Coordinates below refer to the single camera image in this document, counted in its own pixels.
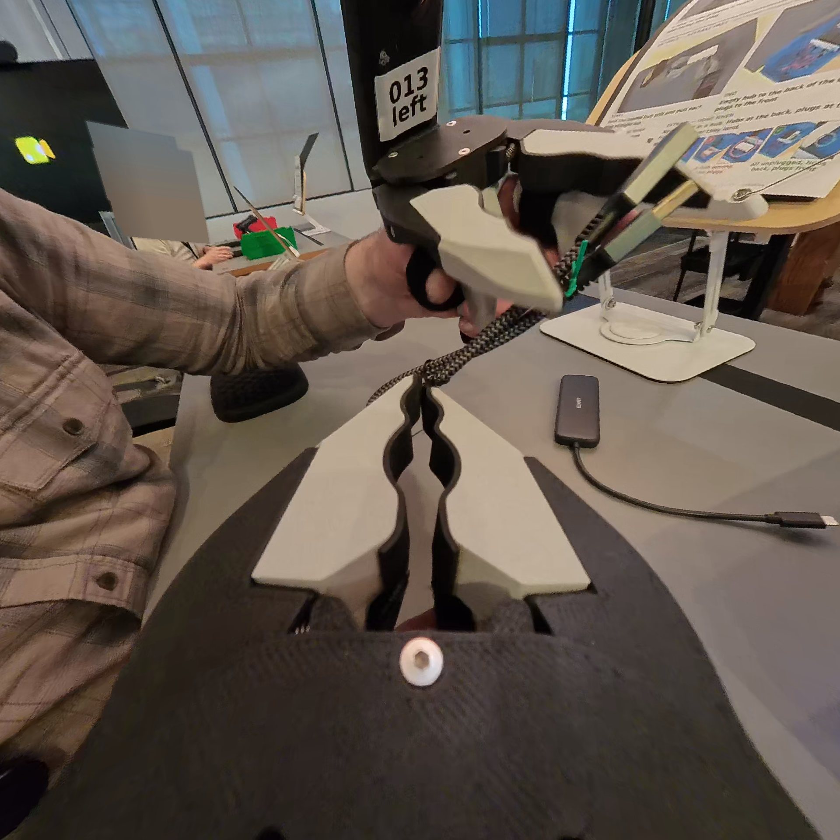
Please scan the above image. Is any large black wall screen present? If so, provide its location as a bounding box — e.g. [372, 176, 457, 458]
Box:
[0, 59, 130, 227]

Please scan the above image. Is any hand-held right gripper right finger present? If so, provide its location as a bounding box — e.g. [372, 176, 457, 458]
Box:
[423, 385, 592, 615]

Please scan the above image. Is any thin dark hub cable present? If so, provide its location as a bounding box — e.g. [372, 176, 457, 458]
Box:
[570, 443, 840, 531]

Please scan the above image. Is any braided usb cable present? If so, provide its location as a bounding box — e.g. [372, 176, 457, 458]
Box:
[368, 243, 593, 403]

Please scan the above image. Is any person's left hand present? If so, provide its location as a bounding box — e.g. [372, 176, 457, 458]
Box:
[344, 227, 515, 338]

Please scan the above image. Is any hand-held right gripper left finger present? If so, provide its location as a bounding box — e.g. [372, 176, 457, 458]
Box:
[252, 381, 412, 618]

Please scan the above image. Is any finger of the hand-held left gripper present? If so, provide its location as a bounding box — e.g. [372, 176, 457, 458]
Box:
[615, 121, 718, 216]
[578, 195, 674, 287]

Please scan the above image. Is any person's left forearm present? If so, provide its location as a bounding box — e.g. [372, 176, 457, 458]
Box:
[0, 191, 395, 384]

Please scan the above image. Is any green plastic object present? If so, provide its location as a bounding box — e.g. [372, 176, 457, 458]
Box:
[238, 225, 301, 261]

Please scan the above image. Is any grey desk lamp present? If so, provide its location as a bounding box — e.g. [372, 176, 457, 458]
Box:
[289, 132, 333, 238]

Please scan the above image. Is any instruction sheet wooden board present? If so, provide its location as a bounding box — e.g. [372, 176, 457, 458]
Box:
[584, 0, 840, 240]

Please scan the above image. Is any person's plaid shirt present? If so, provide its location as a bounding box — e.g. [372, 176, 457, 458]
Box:
[0, 329, 179, 778]

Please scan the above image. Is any black mesh pad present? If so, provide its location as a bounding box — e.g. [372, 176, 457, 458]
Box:
[209, 363, 312, 425]

